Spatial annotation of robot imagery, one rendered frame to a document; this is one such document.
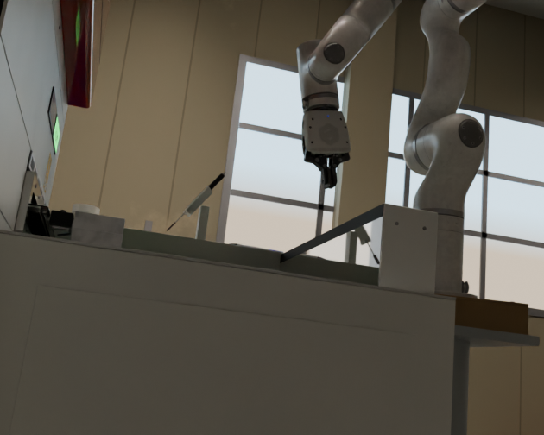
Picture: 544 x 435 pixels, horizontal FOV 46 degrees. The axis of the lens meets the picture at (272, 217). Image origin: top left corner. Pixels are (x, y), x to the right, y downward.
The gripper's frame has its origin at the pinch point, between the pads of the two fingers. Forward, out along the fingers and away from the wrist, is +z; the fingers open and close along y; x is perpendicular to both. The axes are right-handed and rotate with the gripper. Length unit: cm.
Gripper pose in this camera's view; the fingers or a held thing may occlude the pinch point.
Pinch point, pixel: (329, 179)
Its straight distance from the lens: 141.5
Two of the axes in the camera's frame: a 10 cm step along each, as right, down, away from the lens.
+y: 9.6, -0.4, 2.9
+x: -2.8, 2.0, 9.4
